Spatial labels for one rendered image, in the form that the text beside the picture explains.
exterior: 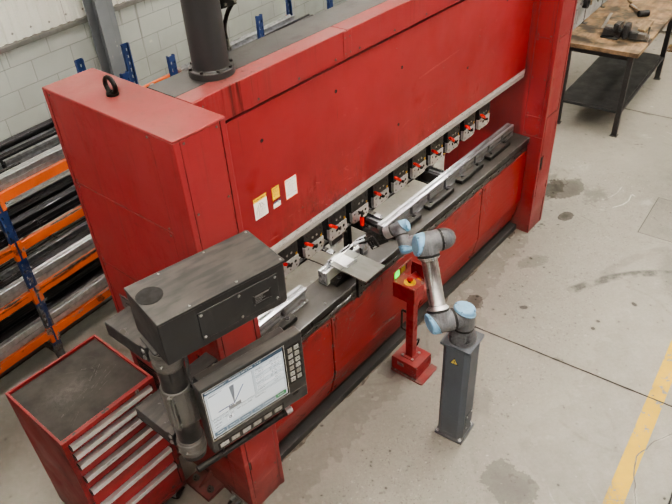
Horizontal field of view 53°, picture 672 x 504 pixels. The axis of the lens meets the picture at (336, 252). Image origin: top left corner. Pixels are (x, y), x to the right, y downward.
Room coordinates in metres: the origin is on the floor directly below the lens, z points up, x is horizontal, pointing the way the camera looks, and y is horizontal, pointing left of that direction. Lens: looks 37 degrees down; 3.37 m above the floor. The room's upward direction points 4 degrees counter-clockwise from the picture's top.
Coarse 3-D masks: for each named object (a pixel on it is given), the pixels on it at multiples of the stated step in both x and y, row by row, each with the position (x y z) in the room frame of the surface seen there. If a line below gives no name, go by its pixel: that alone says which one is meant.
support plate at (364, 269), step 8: (352, 256) 3.05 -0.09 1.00; (360, 256) 3.05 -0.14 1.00; (336, 264) 2.99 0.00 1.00; (360, 264) 2.98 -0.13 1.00; (368, 264) 2.97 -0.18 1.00; (376, 264) 2.97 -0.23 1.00; (344, 272) 2.92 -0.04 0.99; (352, 272) 2.91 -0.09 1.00; (360, 272) 2.90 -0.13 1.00; (368, 272) 2.90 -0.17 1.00; (376, 272) 2.89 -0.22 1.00; (360, 280) 2.84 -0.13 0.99; (368, 280) 2.84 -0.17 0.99
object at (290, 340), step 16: (272, 336) 1.85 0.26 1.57; (288, 336) 1.82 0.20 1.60; (240, 352) 1.77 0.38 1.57; (256, 352) 1.74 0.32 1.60; (272, 352) 1.75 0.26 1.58; (288, 352) 1.79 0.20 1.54; (208, 368) 1.70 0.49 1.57; (224, 368) 1.67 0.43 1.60; (240, 368) 1.67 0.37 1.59; (288, 368) 1.79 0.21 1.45; (304, 368) 1.84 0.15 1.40; (208, 384) 1.60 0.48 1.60; (288, 384) 1.78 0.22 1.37; (304, 384) 1.83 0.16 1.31; (192, 400) 1.66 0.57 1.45; (288, 400) 1.78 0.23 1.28; (208, 416) 1.58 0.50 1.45; (256, 416) 1.69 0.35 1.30; (272, 416) 1.73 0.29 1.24; (208, 432) 1.57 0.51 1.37; (240, 432) 1.64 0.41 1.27
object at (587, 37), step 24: (600, 0) 7.33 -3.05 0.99; (624, 0) 7.56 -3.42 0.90; (648, 0) 7.51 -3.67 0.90; (576, 24) 6.74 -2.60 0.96; (600, 24) 6.85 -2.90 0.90; (624, 24) 6.39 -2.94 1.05; (576, 48) 6.40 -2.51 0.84; (600, 48) 6.22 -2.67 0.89; (624, 48) 6.17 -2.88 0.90; (600, 72) 7.06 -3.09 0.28; (624, 72) 7.02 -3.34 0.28; (648, 72) 6.98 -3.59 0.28; (576, 96) 6.49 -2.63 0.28; (600, 96) 6.45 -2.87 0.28; (624, 96) 6.07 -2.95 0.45
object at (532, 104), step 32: (544, 0) 4.60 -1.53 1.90; (576, 0) 4.68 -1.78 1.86; (544, 32) 4.58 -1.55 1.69; (544, 64) 4.56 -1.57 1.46; (512, 96) 4.70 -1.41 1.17; (544, 96) 4.53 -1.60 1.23; (544, 128) 4.52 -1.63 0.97; (448, 160) 5.05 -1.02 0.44; (544, 160) 4.59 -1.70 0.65; (544, 192) 4.67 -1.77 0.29
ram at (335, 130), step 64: (512, 0) 4.40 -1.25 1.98; (384, 64) 3.36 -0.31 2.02; (448, 64) 3.84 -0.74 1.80; (512, 64) 4.49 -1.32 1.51; (256, 128) 2.66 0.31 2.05; (320, 128) 2.96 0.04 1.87; (384, 128) 3.36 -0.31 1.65; (448, 128) 3.87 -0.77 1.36; (256, 192) 2.62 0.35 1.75; (320, 192) 2.94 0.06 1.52
